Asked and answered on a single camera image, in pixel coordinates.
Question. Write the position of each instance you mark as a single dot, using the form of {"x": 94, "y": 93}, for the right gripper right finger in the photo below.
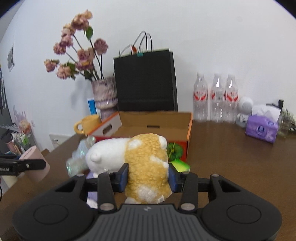
{"x": 185, "y": 183}

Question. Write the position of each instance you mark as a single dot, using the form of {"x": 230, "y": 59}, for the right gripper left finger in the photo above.
{"x": 108, "y": 185}

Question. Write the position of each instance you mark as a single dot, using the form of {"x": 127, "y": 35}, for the green tissue pack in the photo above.
{"x": 180, "y": 166}

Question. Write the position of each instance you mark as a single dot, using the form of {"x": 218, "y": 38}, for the iridescent plastic wrap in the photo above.
{"x": 77, "y": 163}

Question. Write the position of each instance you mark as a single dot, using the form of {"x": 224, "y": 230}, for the white and yellow plush toy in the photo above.
{"x": 148, "y": 166}

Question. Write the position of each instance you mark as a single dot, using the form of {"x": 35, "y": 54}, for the pink cylindrical container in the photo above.
{"x": 35, "y": 175}

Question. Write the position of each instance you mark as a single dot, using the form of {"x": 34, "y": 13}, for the white calendar card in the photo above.
{"x": 58, "y": 139}

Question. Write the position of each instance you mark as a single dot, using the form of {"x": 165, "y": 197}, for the orange cardboard box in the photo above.
{"x": 174, "y": 126}

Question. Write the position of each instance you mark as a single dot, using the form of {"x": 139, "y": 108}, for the yellow ceramic mug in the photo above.
{"x": 87, "y": 125}

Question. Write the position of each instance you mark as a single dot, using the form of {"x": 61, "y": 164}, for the blue and white box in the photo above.
{"x": 92, "y": 106}

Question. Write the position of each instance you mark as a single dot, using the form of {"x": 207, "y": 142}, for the left clear water bottle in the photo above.
{"x": 200, "y": 99}

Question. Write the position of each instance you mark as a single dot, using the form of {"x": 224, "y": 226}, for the clear water bottle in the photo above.
{"x": 200, "y": 99}
{"x": 231, "y": 99}
{"x": 217, "y": 99}

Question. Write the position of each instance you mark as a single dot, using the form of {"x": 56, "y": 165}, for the middle clear water bottle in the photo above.
{"x": 217, "y": 99}

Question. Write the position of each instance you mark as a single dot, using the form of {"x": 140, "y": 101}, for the purple tissue pack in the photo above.
{"x": 262, "y": 128}

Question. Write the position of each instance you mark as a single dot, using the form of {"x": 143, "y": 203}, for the purple ceramic vase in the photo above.
{"x": 105, "y": 96}

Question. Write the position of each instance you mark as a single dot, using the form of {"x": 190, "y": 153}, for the small white robot figure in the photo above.
{"x": 245, "y": 106}

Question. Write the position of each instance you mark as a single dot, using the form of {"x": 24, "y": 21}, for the right clear water bottle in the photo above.
{"x": 231, "y": 99}

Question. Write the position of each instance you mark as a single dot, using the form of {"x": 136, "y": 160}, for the black paper bag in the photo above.
{"x": 146, "y": 83}

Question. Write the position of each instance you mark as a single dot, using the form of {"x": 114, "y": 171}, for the clear glass jar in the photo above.
{"x": 284, "y": 123}

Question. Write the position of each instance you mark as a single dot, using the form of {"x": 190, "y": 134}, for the dried pink rose bouquet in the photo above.
{"x": 84, "y": 54}

